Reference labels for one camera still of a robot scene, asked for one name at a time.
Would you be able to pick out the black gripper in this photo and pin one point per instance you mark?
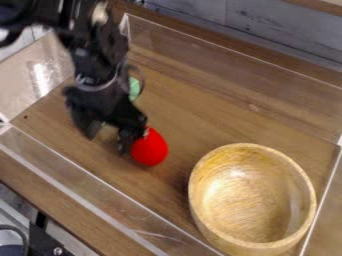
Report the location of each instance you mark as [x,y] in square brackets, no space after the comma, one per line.
[95,106]

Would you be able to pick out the red plush strawberry toy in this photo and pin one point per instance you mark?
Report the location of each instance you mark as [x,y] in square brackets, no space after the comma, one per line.
[150,149]

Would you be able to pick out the round wooden bowl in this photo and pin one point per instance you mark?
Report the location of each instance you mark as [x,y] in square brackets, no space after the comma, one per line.
[251,199]

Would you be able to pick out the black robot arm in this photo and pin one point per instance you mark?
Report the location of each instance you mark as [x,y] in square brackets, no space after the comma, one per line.
[87,32]

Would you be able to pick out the green rectangular block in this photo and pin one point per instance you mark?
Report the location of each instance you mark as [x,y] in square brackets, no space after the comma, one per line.
[134,89]

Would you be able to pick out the black metal stand base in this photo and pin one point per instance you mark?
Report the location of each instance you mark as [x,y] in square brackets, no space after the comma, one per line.
[43,244]

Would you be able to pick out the clear acrylic corner bracket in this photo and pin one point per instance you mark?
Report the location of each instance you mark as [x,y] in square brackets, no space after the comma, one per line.
[125,25]

